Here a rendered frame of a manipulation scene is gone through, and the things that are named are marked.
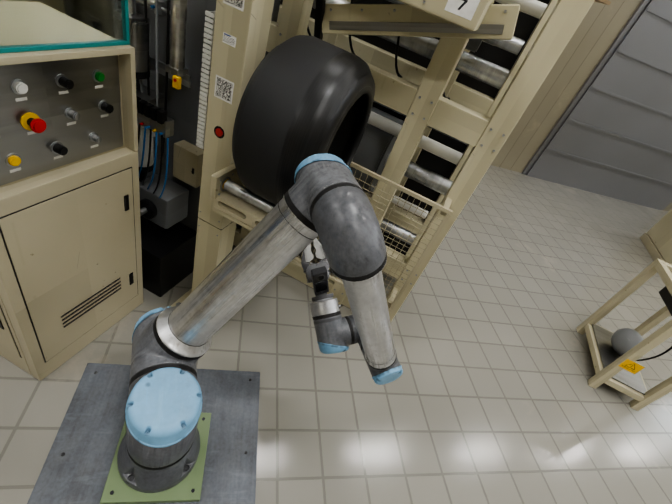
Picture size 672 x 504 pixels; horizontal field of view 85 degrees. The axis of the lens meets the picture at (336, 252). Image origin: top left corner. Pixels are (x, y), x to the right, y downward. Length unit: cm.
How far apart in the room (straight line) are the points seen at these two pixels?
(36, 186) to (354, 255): 107
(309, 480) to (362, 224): 138
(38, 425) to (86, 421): 72
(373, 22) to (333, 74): 47
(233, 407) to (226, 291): 48
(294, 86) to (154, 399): 87
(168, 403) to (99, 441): 33
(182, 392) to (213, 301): 21
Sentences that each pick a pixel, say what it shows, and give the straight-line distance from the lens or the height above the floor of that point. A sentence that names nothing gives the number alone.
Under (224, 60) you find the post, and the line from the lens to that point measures 143.
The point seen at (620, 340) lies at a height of 26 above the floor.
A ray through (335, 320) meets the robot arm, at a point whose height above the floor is 86.
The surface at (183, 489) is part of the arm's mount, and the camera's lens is 113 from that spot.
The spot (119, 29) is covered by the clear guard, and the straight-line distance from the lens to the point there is 149.
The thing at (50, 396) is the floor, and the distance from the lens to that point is 199.
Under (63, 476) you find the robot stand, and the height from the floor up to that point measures 60.
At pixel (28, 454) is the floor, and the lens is 190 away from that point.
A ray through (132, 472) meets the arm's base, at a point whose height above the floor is 65.
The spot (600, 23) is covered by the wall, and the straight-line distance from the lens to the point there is 604.
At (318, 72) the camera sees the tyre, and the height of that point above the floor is 142.
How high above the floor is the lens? 170
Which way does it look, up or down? 38 degrees down
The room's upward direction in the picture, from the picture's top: 22 degrees clockwise
